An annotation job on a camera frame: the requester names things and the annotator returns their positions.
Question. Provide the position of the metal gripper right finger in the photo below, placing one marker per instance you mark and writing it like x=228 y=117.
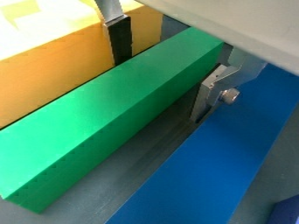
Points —
x=219 y=87

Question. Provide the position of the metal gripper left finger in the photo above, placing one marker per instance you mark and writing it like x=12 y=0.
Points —
x=118 y=23

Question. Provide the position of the green long block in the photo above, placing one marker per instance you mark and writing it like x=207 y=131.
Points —
x=51 y=148

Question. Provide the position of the yellow slotted board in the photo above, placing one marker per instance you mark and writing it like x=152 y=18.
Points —
x=54 y=48

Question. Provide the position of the blue long block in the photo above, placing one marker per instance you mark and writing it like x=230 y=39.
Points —
x=198 y=186

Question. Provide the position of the purple block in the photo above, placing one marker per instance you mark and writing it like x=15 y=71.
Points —
x=286 y=212

